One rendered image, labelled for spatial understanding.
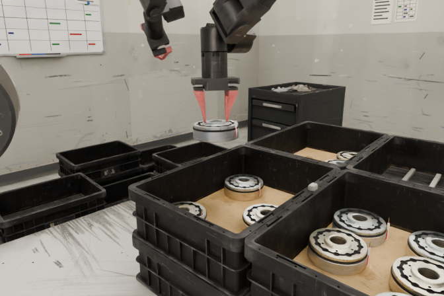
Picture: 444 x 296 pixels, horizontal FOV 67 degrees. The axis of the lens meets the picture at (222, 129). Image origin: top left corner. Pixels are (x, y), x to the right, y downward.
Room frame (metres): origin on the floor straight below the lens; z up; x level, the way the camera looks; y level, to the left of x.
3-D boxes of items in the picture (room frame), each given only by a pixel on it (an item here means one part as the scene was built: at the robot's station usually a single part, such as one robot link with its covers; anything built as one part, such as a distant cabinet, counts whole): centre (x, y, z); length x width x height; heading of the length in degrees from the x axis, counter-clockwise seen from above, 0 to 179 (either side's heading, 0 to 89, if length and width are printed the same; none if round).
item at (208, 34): (0.75, 0.01, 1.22); 0.07 x 0.06 x 0.07; 134
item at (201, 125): (0.73, 0.01, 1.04); 0.10 x 0.10 x 0.01
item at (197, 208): (0.66, 0.09, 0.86); 0.10 x 0.10 x 0.01
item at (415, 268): (0.45, -0.32, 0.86); 0.05 x 0.05 x 0.01
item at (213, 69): (0.74, 0.02, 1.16); 0.10 x 0.07 x 0.07; 98
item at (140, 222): (0.69, -0.04, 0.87); 0.40 x 0.30 x 0.11; 139
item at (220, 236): (0.69, -0.04, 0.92); 0.40 x 0.30 x 0.02; 139
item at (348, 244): (0.54, -0.21, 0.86); 0.05 x 0.05 x 0.01
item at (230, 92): (0.74, 0.00, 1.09); 0.07 x 0.07 x 0.09; 8
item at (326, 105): (2.47, -0.56, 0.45); 0.60 x 0.45 x 0.90; 133
